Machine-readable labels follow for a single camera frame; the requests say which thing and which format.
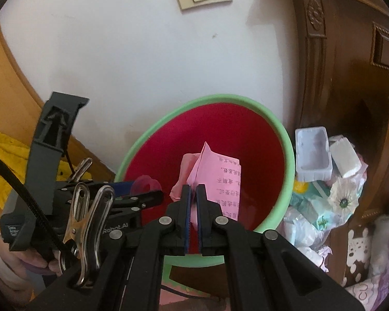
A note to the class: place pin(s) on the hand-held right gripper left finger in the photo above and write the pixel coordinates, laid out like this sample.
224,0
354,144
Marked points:
185,220

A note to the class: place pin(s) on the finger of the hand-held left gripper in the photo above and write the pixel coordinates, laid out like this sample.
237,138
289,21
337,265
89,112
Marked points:
124,188
147,199

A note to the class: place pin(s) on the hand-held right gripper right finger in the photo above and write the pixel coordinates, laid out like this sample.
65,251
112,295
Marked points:
201,220

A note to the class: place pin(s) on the clear plastic film piece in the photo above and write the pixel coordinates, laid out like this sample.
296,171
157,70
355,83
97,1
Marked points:
146,183

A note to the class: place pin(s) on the pink printed paper sheet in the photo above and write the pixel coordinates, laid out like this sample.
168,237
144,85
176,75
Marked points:
214,175

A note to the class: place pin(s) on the red bin with green rim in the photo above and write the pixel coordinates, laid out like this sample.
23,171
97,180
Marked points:
240,129

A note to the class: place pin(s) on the clear plastic bag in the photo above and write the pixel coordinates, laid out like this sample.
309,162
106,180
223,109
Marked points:
301,230

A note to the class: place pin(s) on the person's left forearm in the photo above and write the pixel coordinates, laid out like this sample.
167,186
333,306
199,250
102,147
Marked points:
1,259

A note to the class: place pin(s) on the person's left hand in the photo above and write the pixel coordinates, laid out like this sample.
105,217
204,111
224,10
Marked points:
35,260

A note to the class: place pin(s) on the metal spring clip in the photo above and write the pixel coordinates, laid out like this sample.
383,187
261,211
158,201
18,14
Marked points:
84,220
79,170

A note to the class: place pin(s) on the yellow cloth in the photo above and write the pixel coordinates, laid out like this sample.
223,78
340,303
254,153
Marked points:
6,155

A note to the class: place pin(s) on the pink fluffy rug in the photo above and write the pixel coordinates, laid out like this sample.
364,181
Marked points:
188,301

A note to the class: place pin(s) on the white plastic tray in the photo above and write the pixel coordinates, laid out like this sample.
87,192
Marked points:
311,150

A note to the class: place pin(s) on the white feather shuttlecock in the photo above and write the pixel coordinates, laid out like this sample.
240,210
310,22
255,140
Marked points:
343,197

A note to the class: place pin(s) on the white small box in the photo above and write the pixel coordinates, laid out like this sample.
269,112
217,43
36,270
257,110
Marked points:
343,158

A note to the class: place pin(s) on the brown and white patterned blanket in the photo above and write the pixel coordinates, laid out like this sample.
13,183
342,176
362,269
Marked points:
359,252

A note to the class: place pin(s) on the pink printed bed sheet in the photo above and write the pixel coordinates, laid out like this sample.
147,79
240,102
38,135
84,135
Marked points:
366,294

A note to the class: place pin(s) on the brown wooden headboard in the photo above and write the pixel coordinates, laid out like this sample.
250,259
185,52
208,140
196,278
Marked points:
343,71

